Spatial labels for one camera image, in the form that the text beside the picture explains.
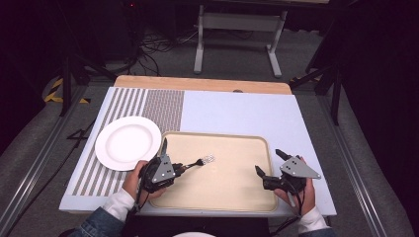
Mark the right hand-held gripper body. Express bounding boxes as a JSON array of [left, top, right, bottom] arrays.
[[262, 155, 322, 196]]

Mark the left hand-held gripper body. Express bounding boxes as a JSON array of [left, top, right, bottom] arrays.
[[139, 154, 177, 195]]

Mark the beige plastic tray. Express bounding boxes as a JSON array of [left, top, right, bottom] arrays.
[[149, 131, 279, 212]]

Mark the person's right hand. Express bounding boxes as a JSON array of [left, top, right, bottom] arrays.
[[273, 178, 316, 216]]

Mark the person's left hand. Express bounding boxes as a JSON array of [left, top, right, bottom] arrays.
[[122, 160, 166, 200]]

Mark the white round plate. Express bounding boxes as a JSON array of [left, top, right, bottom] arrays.
[[94, 116, 163, 172]]

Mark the brown striped dotted placemat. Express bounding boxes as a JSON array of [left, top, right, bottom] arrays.
[[70, 87, 186, 198]]

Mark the person's dark lap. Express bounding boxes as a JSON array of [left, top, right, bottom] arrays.
[[122, 215, 272, 237]]

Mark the white round object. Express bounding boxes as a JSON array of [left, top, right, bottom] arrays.
[[172, 231, 216, 237]]

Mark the black tripod stand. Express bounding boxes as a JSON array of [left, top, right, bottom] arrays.
[[289, 62, 344, 126], [58, 53, 117, 118]]

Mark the yellow black striped tape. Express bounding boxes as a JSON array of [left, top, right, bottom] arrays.
[[43, 77, 92, 105]]

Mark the right hand-held gripper cable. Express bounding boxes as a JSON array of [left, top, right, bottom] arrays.
[[272, 184, 306, 237]]

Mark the hand-held gripper cable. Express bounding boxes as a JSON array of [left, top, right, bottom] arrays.
[[272, 184, 306, 237], [132, 184, 150, 214]]

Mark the left hand-held gripper cable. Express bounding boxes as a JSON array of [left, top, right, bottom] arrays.
[[132, 184, 150, 214]]

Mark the grey metal floor rail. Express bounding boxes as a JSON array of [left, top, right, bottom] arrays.
[[0, 83, 87, 231], [315, 95, 389, 237]]

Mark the bundle of black floor cables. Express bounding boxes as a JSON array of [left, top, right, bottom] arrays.
[[129, 28, 201, 77]]

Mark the grey metal table frame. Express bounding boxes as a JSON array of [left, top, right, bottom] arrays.
[[193, 4, 290, 79]]

